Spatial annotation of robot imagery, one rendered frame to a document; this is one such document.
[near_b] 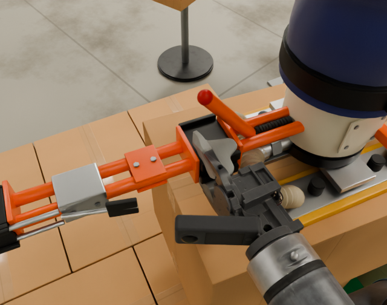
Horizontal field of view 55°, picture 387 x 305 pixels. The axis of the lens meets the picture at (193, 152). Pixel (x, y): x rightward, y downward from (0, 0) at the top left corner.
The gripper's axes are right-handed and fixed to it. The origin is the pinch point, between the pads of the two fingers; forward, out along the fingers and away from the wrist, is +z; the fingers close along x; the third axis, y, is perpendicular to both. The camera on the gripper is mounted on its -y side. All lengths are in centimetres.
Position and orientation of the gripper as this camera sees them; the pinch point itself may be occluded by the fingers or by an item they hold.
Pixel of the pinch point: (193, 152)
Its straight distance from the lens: 61.2
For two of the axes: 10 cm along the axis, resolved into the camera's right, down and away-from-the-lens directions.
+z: -4.5, -7.0, 5.6
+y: 8.9, -3.5, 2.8
